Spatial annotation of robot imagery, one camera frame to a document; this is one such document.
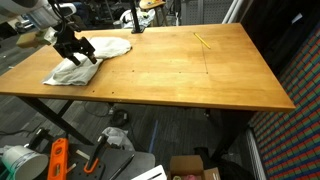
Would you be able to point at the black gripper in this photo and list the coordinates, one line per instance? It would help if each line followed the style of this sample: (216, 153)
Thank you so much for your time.
(67, 45)

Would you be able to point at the white towel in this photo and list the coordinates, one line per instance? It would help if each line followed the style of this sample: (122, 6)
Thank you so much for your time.
(67, 73)

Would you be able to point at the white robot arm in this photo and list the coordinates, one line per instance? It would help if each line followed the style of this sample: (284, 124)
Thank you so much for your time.
(50, 14)

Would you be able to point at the small round wooden table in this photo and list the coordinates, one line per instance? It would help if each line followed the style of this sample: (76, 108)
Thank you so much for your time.
(155, 5)

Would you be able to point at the orange black clamp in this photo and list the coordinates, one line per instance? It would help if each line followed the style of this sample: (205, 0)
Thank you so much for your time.
(93, 158)

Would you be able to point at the orange level tool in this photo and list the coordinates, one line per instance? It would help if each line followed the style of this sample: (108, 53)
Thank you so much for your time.
(57, 169)

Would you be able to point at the black pen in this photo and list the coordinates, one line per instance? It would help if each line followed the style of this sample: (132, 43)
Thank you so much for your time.
(122, 167)

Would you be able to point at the yellow pencil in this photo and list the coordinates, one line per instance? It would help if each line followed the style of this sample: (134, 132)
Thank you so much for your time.
(202, 40)

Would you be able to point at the cardboard box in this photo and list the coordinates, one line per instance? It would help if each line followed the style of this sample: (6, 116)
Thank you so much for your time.
(190, 167)

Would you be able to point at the black camera stand pole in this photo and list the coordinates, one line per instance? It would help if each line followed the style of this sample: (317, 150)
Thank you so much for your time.
(137, 28)

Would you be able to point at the black table leg frame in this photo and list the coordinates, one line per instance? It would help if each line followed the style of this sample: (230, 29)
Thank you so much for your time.
(56, 118)

